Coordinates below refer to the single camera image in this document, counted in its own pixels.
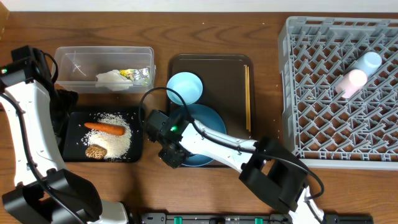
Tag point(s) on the green pandan cake wrapper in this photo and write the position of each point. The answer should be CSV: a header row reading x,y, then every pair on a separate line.
x,y
128,73

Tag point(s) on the pink cup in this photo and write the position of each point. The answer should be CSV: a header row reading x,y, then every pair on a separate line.
x,y
352,82

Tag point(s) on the light blue bowl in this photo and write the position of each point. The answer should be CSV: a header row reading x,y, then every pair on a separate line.
x,y
187,85

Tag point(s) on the light blue cup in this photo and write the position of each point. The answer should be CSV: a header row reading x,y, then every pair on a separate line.
x,y
369,63

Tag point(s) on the grey dishwasher rack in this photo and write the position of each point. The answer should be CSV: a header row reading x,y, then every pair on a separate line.
x,y
320,127

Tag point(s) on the brown mushroom food scrap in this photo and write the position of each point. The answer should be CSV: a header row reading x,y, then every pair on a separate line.
x,y
96,152

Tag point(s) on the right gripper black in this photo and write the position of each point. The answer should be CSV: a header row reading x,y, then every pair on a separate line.
x,y
176,160

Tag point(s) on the dark blue plate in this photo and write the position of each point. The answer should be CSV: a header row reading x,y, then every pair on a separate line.
x,y
211,119

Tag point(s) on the white tissue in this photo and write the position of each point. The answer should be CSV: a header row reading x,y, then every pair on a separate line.
x,y
113,80

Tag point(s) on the clear plastic container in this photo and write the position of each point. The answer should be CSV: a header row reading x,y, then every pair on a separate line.
x,y
78,66

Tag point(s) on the brown serving tray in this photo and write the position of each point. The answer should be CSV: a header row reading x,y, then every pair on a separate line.
x,y
223,79

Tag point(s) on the orange carrot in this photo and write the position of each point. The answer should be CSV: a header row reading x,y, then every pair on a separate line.
x,y
106,128

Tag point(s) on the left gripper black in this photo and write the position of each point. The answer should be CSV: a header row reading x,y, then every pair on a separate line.
x,y
71,98

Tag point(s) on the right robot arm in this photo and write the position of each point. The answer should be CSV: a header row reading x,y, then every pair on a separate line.
x,y
272,173

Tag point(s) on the black plastic tray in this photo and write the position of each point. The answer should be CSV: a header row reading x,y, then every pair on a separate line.
x,y
72,150

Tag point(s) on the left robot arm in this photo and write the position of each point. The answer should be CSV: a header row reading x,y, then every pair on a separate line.
x,y
45,190

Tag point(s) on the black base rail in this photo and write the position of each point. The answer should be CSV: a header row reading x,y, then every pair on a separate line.
x,y
162,218

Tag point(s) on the aluminium foil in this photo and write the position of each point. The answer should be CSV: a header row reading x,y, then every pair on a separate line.
x,y
141,75

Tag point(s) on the pile of white rice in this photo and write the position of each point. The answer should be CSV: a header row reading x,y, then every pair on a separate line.
x,y
119,148

